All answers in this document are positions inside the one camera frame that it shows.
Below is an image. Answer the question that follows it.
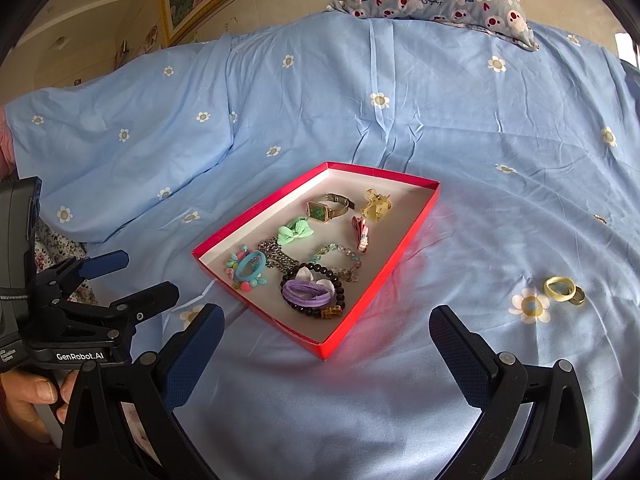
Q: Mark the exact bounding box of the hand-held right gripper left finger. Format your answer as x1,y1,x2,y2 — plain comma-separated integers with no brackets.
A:
59,303,226,480

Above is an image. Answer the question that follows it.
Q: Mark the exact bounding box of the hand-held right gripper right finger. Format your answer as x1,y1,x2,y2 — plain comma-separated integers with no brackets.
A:
429,305,594,480

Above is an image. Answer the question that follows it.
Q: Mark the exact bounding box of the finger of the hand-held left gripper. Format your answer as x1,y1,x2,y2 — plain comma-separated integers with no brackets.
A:
37,250,130,302
65,281,180,342

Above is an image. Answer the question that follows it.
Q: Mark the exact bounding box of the green bow hair tie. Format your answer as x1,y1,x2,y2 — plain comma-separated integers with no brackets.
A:
276,216,315,247

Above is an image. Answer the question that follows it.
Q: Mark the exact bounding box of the red hair clip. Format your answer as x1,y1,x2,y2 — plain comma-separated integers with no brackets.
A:
350,216,370,253

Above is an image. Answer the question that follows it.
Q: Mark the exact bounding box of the red shallow box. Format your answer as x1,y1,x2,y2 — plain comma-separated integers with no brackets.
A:
191,161,442,362

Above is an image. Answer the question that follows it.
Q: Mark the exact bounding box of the person's left hand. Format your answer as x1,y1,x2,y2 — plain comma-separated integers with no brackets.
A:
0,367,81,446

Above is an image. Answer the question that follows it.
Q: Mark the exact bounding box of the floral print cloth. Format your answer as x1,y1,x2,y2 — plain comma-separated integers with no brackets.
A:
32,217,98,306

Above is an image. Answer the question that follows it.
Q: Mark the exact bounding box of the blue plastic bangle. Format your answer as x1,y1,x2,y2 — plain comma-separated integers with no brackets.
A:
235,252,267,283

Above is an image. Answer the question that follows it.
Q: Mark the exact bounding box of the pink under sheet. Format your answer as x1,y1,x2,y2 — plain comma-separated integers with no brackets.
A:
0,107,17,171

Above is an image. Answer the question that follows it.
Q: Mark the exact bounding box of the white fabric flower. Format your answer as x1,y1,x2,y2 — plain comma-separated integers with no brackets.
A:
295,267,335,291

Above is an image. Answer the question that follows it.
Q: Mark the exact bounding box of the yellow hair claw clip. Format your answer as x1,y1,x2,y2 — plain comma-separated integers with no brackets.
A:
361,188,393,223

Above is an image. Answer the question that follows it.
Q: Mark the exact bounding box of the gold wristwatch green dial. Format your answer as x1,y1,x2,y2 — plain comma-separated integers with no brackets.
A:
306,193,352,224

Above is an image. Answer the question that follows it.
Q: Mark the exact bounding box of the blue flowered bedsheet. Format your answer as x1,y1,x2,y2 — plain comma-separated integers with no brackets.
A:
0,10,640,480

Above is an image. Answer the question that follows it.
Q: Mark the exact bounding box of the colourful bead bracelet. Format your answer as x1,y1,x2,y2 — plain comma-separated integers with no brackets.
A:
225,244,268,292

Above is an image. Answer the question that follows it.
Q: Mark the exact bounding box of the translucent yellow ring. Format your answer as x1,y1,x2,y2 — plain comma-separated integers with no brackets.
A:
544,276,576,303

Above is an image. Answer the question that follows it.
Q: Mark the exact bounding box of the black bead bracelet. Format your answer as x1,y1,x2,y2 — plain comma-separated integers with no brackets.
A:
279,261,347,320

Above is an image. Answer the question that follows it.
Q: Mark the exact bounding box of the silver chain bracelet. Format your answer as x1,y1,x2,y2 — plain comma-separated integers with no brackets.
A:
257,238,301,270

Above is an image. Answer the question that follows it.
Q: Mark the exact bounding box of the purple hair tie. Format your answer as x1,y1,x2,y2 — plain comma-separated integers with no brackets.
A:
281,280,337,306

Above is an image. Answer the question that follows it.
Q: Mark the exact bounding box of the clear crystal bead bracelet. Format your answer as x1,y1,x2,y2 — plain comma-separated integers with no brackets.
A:
306,242,365,283

